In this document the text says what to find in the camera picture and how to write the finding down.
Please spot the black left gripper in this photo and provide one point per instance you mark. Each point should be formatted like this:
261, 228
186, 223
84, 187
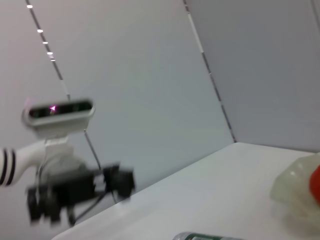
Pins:
70, 188

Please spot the clear water bottle green label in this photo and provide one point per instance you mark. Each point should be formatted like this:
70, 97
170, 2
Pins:
200, 237

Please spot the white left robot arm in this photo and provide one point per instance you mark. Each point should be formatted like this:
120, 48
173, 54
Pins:
25, 157

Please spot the pale green glass fruit plate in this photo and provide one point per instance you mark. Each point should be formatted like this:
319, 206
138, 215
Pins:
292, 190

